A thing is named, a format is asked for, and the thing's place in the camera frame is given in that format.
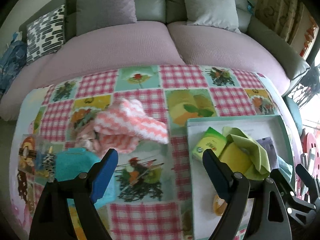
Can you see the light green cloth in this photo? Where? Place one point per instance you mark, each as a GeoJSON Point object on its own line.
{"type": "Point", "coordinates": [260, 168]}

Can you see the red perforated stool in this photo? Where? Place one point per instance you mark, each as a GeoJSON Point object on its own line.
{"type": "Point", "coordinates": [311, 150]}

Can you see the black white patterned cushion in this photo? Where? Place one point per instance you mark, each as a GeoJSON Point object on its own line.
{"type": "Point", "coordinates": [45, 35]}

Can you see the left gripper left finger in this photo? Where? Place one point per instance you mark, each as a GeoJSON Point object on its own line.
{"type": "Point", "coordinates": [101, 173]}

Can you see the leopard print scrunchie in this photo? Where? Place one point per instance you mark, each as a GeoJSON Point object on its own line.
{"type": "Point", "coordinates": [49, 164]}

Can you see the green tissue pack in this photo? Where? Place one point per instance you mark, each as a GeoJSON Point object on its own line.
{"type": "Point", "coordinates": [211, 140]}

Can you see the patchwork tablecloth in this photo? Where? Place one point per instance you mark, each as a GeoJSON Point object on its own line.
{"type": "Point", "coordinates": [153, 184]}

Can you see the purple cushion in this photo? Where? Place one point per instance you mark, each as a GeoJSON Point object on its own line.
{"type": "Point", "coordinates": [96, 14]}

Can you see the blue face mask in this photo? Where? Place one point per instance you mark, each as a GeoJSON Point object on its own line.
{"type": "Point", "coordinates": [285, 169]}

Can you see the pink white striped towel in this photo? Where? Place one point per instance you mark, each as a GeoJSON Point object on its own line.
{"type": "Point", "coordinates": [123, 125]}

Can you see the light grey cushion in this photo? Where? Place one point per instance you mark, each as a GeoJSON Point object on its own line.
{"type": "Point", "coordinates": [220, 14]}

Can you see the grey sofa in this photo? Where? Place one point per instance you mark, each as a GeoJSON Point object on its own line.
{"type": "Point", "coordinates": [160, 36]}

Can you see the blue clothes pile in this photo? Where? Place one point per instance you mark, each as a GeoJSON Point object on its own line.
{"type": "Point", "coordinates": [12, 61]}

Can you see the gold round pouch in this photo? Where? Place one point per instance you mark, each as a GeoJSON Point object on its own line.
{"type": "Point", "coordinates": [219, 205]}

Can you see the teal stool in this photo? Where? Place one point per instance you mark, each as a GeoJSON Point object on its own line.
{"type": "Point", "coordinates": [295, 113]}

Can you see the yellow sponge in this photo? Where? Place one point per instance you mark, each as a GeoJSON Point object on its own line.
{"type": "Point", "coordinates": [236, 159]}

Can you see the teal wipes pack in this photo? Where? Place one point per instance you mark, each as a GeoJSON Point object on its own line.
{"type": "Point", "coordinates": [72, 162]}

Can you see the clear gift box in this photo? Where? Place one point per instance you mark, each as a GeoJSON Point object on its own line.
{"type": "Point", "coordinates": [31, 152]}

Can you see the teal white tray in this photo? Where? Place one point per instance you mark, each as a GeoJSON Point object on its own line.
{"type": "Point", "coordinates": [263, 216]}

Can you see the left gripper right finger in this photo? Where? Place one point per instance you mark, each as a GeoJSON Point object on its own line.
{"type": "Point", "coordinates": [230, 186]}

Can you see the purple wipes packet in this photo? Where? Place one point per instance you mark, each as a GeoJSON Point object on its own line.
{"type": "Point", "coordinates": [268, 146]}

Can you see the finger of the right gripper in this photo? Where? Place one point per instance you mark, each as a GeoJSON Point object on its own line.
{"type": "Point", "coordinates": [308, 181]}
{"type": "Point", "coordinates": [285, 189]}

